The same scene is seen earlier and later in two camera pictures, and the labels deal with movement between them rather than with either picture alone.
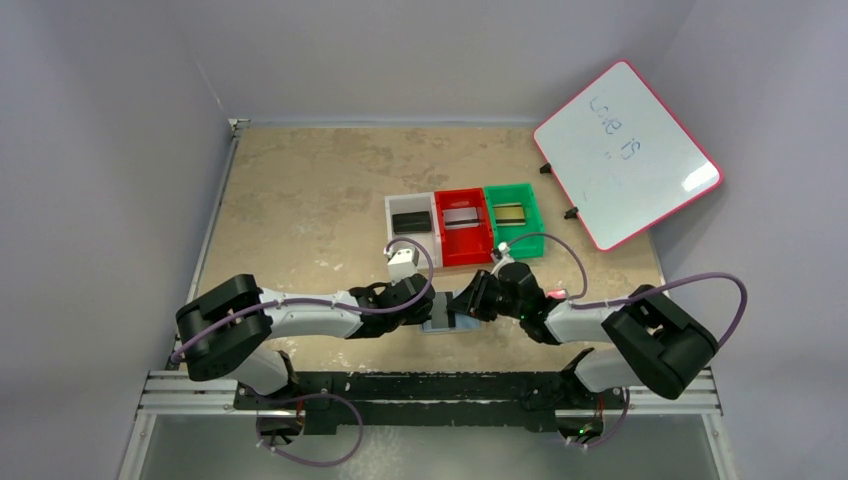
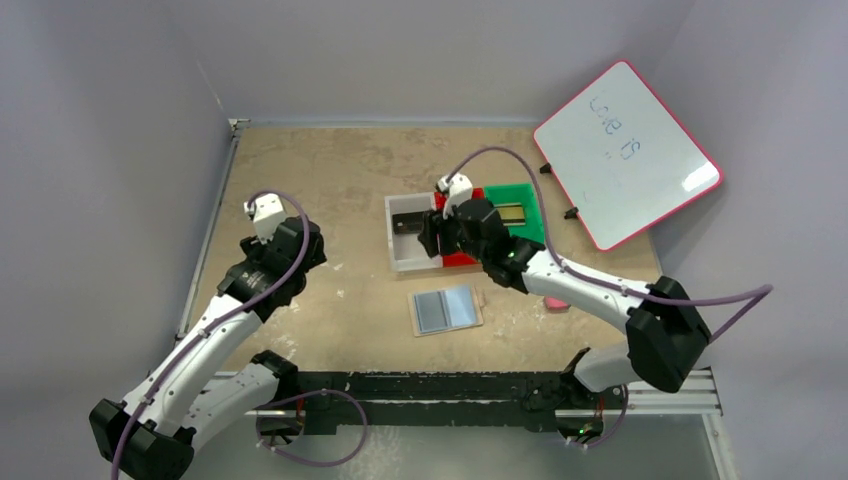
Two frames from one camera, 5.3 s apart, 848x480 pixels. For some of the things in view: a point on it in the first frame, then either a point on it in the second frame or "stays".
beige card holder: x=439 y=323 stays
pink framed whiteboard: x=622 y=158 stays
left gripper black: x=428 y=302 to x=291 y=237
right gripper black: x=480 y=299 to x=437 y=230
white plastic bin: x=420 y=202 stays
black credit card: x=414 y=222 stays
